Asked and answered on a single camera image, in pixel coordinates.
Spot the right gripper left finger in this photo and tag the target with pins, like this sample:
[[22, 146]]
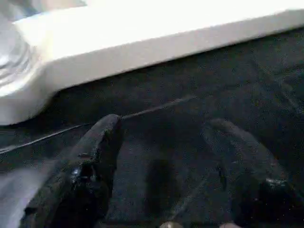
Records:
[[78, 180]]

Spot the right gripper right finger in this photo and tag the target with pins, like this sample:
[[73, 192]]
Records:
[[256, 180]]

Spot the white plastic table top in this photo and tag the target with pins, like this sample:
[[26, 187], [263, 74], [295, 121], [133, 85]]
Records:
[[142, 35]]

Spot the black work mat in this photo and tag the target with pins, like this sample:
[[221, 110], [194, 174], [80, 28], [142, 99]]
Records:
[[190, 95]]

